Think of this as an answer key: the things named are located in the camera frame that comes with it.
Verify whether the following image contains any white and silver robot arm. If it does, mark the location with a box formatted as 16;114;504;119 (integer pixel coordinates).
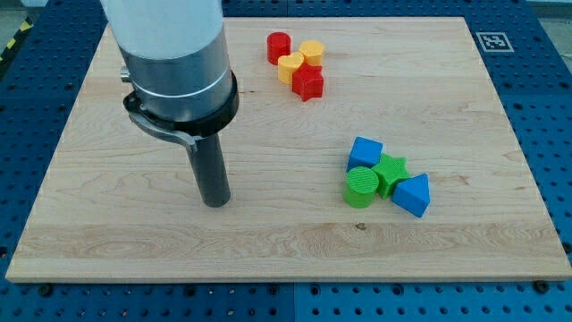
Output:
101;0;239;153

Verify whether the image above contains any red star block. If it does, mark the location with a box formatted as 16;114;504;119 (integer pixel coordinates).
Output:
291;64;324;101

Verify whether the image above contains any green star block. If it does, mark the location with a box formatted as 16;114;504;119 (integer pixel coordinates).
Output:
372;153;410;199

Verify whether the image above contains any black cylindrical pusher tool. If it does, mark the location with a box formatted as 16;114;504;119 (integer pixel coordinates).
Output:
187;134;231;208

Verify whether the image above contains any wooden board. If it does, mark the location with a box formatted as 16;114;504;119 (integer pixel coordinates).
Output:
6;17;571;284

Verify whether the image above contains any green cylinder block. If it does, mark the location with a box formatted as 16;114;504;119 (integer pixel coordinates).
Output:
343;166;379;208

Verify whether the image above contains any blue cube block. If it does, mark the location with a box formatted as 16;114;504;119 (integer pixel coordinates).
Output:
346;137;383;173

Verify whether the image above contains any yellow heart block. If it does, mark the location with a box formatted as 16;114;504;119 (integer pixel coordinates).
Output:
277;52;305;85

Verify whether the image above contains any yellow hexagon block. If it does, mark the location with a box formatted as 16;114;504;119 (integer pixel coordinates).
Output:
299;39;325;66

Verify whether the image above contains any red cylinder block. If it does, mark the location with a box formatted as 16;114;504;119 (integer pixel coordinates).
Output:
266;31;291;65

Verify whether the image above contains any blue triangle block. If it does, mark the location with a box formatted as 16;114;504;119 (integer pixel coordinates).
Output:
391;174;431;218

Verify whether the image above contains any white fiducial marker tag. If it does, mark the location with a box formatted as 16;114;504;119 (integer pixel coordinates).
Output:
476;31;514;53

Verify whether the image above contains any black and yellow hazard tape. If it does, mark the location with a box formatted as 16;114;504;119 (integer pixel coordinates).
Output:
1;16;34;65

